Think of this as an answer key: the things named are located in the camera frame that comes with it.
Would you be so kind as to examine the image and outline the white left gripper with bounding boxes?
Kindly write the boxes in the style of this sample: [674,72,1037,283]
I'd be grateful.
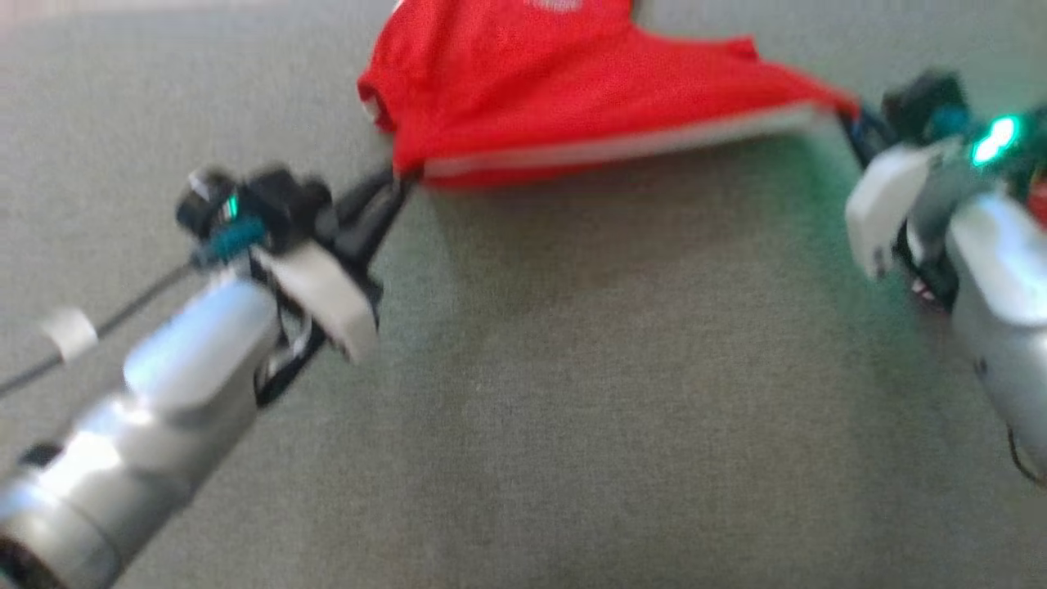
[254,173,420,406]

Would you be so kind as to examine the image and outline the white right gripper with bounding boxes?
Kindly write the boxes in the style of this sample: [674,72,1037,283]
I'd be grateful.
[838,106,1047,308]

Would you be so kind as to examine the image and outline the red garment with white stripe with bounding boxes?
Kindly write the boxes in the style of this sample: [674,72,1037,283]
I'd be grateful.
[357,0,860,191]

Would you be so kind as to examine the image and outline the grey sofa seat cushion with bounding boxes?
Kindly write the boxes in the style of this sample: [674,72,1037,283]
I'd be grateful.
[0,0,1047,589]

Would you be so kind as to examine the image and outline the left cable with teal connector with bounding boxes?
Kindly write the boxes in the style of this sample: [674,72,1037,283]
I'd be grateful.
[0,217,269,399]

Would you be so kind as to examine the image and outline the white cable label tape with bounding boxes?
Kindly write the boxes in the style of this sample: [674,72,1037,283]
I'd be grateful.
[39,307,99,362]

